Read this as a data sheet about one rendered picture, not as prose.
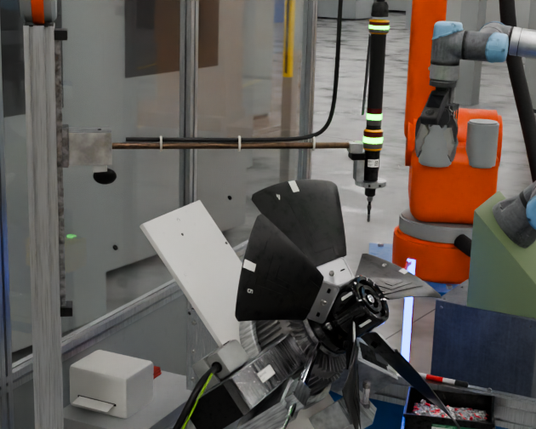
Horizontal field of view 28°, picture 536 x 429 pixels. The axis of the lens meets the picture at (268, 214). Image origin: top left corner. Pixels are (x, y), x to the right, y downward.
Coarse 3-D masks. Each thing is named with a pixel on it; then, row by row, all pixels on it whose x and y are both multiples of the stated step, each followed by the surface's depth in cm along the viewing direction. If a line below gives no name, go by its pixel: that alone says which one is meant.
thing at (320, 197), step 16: (256, 192) 248; (272, 192) 249; (288, 192) 250; (304, 192) 251; (320, 192) 252; (336, 192) 254; (272, 208) 247; (288, 208) 248; (304, 208) 248; (320, 208) 249; (336, 208) 251; (288, 224) 246; (304, 224) 246; (320, 224) 246; (336, 224) 247; (304, 240) 244; (320, 240) 244; (336, 240) 245; (320, 256) 242; (336, 256) 243
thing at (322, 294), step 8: (328, 288) 232; (336, 288) 233; (320, 296) 231; (328, 296) 233; (320, 304) 232; (328, 304) 233; (312, 312) 231; (320, 312) 232; (328, 312) 234; (312, 320) 232; (320, 320) 233
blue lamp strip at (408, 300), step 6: (414, 264) 276; (408, 270) 277; (414, 270) 277; (408, 300) 279; (408, 306) 280; (408, 312) 280; (408, 318) 280; (408, 324) 281; (408, 330) 281; (402, 336) 282; (408, 336) 282; (402, 342) 283; (408, 342) 282; (402, 348) 283; (408, 348) 282; (402, 354) 283; (408, 354) 283
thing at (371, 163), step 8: (376, 0) 229; (384, 0) 229; (376, 8) 228; (384, 8) 228; (376, 16) 229; (384, 16) 229; (368, 152) 236; (376, 152) 236; (368, 160) 237; (376, 160) 237; (368, 168) 237; (376, 168) 237; (368, 176) 238; (376, 176) 238; (368, 192) 239
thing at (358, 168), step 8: (352, 144) 235; (360, 144) 235; (352, 152) 236; (360, 152) 236; (360, 160) 236; (360, 168) 237; (360, 176) 237; (360, 184) 237; (368, 184) 236; (376, 184) 236; (384, 184) 238
